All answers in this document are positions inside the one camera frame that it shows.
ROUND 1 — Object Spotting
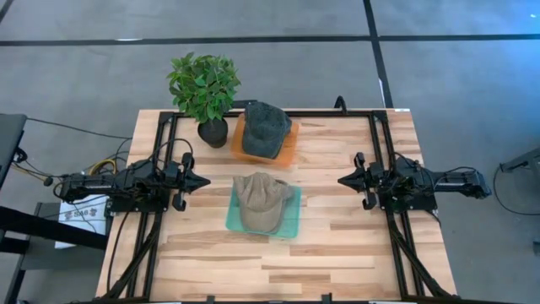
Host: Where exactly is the green leafy small tree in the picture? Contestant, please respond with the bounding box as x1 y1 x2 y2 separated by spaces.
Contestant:
166 51 242 124

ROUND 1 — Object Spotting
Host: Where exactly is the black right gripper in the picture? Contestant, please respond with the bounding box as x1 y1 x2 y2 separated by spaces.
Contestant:
337 152 385 211

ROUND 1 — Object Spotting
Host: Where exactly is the white printed bag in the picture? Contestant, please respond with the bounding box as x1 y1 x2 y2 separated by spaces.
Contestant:
54 194 109 250

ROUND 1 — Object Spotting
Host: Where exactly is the black aluminium table frame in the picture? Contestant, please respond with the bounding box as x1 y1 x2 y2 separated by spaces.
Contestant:
94 108 459 304

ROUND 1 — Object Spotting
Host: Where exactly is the translucent orange plastic bin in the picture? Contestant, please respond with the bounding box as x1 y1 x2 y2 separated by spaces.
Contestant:
229 111 300 170

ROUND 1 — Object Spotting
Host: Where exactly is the translucent green plastic bin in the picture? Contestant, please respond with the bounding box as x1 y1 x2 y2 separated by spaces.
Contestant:
224 183 303 240

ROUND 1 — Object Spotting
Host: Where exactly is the black plant pot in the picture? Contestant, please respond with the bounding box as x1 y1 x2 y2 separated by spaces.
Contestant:
197 117 230 149

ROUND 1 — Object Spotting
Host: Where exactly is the dark grey baseball cap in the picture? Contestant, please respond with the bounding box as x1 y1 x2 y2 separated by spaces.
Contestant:
241 100 294 160

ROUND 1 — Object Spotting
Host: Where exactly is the tan baseball cap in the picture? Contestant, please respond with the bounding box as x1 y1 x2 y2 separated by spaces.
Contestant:
232 171 295 235

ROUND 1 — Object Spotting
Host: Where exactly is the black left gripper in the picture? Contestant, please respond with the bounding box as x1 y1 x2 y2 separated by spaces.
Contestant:
163 152 211 212

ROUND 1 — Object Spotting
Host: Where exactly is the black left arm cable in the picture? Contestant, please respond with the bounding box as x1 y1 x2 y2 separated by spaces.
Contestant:
149 138 195 170

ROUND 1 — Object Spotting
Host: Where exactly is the grey side table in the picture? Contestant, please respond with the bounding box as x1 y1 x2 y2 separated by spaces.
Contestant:
8 201 111 304

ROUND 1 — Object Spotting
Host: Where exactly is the grey metal stand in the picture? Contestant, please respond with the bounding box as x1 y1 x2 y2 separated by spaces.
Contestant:
499 146 540 174

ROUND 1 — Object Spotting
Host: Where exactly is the black stand bar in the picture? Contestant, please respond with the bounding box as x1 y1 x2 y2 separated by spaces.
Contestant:
0 205 109 254

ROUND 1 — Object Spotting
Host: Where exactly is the yellow cable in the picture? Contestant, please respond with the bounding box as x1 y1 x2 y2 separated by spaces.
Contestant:
87 158 118 176

